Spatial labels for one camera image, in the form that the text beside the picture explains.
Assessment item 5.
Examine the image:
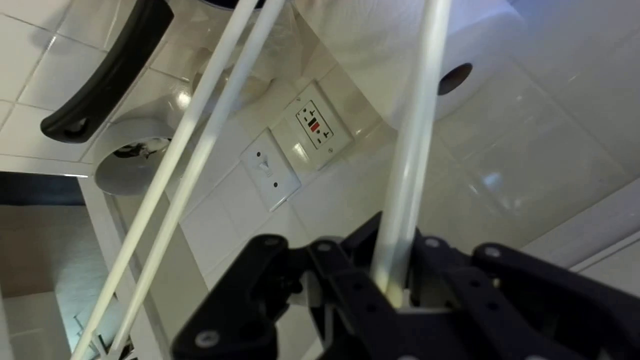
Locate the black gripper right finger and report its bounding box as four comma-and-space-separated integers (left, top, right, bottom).
405, 229, 640, 360

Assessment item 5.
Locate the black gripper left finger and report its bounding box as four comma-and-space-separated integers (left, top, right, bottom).
168, 212, 401, 360

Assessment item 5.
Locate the white power outlet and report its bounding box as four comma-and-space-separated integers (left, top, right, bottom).
268, 81, 353, 175

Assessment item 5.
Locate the white light switch plate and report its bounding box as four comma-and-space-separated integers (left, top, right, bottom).
237, 129, 303, 212

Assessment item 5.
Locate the black saucepan with handle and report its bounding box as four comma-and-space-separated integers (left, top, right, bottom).
38, 0, 268, 147

